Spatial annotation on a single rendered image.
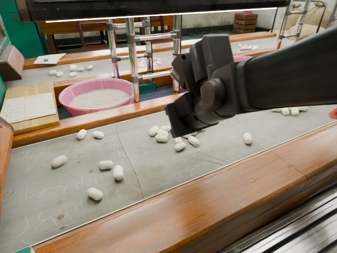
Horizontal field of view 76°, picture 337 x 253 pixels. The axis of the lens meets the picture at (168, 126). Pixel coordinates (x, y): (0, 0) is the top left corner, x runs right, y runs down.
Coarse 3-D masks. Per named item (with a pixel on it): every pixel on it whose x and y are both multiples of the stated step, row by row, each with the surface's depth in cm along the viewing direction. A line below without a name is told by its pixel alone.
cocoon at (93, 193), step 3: (90, 189) 42; (93, 189) 42; (96, 189) 42; (87, 192) 42; (90, 192) 41; (93, 192) 41; (96, 192) 41; (99, 192) 41; (90, 195) 41; (93, 195) 41; (96, 195) 41; (99, 195) 41; (102, 195) 42; (93, 198) 41; (96, 198) 41; (99, 198) 41
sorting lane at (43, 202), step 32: (96, 128) 63; (128, 128) 63; (224, 128) 63; (256, 128) 63; (288, 128) 63; (32, 160) 51; (96, 160) 51; (128, 160) 51; (160, 160) 51; (192, 160) 51; (224, 160) 51; (32, 192) 43; (64, 192) 43; (128, 192) 43; (160, 192) 43; (0, 224) 38; (32, 224) 38; (64, 224) 38
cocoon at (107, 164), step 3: (102, 162) 48; (105, 162) 48; (108, 162) 48; (111, 162) 48; (99, 165) 48; (102, 165) 48; (105, 165) 48; (108, 165) 48; (111, 165) 48; (102, 168) 48; (105, 168) 48; (108, 168) 48
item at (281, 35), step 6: (306, 0) 119; (306, 6) 120; (288, 12) 115; (294, 12) 118; (300, 12) 120; (306, 12) 122; (282, 24) 119; (300, 24) 125; (282, 30) 120; (300, 30) 127; (282, 36) 122; (288, 36) 125; (294, 36) 128; (294, 42) 131; (276, 48) 126
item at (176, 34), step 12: (132, 24) 59; (180, 24) 65; (132, 36) 61; (144, 36) 63; (156, 36) 64; (168, 36) 66; (180, 36) 68; (132, 48) 62; (180, 48) 70; (132, 60) 64; (132, 72) 66; (168, 72) 72; (132, 84) 69
